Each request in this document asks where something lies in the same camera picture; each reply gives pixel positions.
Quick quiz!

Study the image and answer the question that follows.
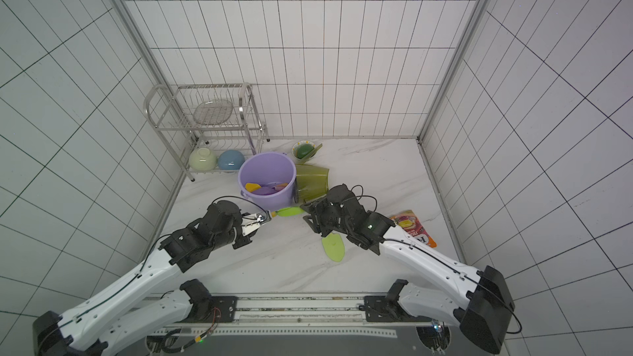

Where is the purple plastic bucket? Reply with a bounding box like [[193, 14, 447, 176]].
[[237, 152, 297, 211]]

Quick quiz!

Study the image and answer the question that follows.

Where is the small floral bowl green inside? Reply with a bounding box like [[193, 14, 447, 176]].
[[291, 140, 322, 165]]

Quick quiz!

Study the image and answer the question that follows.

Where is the pale green ceramic bowl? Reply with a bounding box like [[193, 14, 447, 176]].
[[188, 148, 218, 171]]

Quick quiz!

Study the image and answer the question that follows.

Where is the light green trowel wooden handle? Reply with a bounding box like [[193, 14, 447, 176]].
[[321, 232, 346, 263]]

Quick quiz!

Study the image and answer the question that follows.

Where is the metal base rail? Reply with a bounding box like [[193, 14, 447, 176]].
[[142, 291, 500, 342]]

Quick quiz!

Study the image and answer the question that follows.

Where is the olive green watering can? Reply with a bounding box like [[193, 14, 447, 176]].
[[296, 164, 330, 204]]

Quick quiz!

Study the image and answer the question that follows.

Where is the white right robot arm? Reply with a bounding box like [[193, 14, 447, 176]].
[[302, 185, 515, 354]]

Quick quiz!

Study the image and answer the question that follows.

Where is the glass plate on rack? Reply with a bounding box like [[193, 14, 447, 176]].
[[193, 99, 233, 126]]

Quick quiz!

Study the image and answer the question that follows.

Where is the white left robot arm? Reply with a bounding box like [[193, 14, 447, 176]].
[[32, 199, 270, 355]]

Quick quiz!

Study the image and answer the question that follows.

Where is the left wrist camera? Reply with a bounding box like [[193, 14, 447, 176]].
[[242, 213, 271, 237]]

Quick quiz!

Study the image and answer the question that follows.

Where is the bright green trowel yellow handle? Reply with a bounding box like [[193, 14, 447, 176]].
[[270, 206, 306, 218]]

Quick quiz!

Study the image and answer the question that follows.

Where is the yellow toy shovel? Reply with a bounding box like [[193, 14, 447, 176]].
[[245, 183, 261, 193]]

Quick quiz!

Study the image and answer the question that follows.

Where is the blue ceramic bowl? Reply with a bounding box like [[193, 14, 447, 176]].
[[218, 150, 246, 171]]

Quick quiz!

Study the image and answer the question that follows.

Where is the orange snack packet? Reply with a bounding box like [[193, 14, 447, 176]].
[[391, 209, 437, 248]]

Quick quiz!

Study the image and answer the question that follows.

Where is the steel dish rack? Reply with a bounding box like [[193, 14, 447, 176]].
[[143, 82, 270, 181]]

